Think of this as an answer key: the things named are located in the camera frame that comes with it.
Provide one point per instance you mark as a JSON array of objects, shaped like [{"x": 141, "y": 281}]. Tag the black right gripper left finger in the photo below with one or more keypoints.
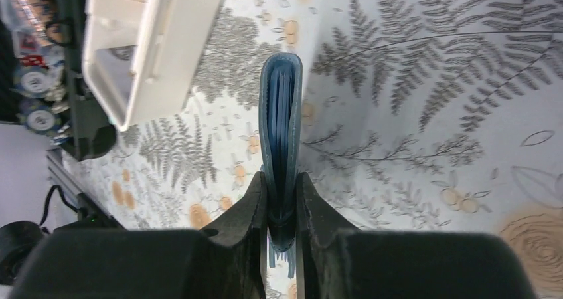
[{"x": 224, "y": 259}]

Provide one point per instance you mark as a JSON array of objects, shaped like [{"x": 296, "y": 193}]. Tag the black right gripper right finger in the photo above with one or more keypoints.
[{"x": 336, "y": 259}]

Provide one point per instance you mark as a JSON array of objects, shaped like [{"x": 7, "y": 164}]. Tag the blue leather card holder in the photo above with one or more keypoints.
[{"x": 279, "y": 123}]

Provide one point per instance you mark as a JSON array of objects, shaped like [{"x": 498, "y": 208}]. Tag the floral patterned table mat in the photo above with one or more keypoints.
[{"x": 417, "y": 114}]

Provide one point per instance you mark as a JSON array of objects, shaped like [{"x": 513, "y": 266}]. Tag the white rectangular plastic tray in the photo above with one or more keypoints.
[{"x": 140, "y": 56}]

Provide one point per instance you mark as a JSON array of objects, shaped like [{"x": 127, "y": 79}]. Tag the black open carrying case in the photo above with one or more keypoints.
[{"x": 42, "y": 85}]

